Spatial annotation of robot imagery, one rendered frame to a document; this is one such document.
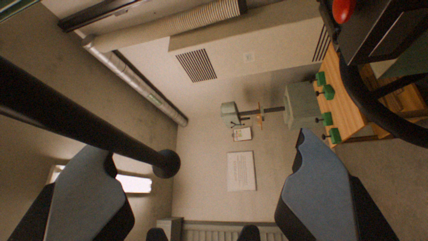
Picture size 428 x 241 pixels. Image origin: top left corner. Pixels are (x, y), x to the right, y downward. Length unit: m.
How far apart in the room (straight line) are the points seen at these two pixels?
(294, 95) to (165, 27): 1.61
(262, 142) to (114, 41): 2.47
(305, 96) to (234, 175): 1.60
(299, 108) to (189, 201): 2.24
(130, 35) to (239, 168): 2.35
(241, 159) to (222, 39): 2.02
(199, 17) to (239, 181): 2.34
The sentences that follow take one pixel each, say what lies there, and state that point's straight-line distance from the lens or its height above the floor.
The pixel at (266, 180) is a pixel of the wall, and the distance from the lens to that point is 2.91.
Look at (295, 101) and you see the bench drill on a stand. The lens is 2.26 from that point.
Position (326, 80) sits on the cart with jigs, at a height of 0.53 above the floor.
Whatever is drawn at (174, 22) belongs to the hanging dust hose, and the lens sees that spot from 1.59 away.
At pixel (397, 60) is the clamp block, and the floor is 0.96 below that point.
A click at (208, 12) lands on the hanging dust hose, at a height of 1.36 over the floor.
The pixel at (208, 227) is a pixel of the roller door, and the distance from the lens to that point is 3.02.
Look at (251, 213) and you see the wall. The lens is 2.92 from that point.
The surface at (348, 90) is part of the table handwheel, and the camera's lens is 0.36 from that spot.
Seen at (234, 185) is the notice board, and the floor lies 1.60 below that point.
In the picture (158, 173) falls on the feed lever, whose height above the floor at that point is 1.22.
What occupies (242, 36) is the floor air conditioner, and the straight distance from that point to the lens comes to 1.50.
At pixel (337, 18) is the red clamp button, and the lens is 0.21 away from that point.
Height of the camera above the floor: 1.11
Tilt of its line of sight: 14 degrees up
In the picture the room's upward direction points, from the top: 97 degrees counter-clockwise
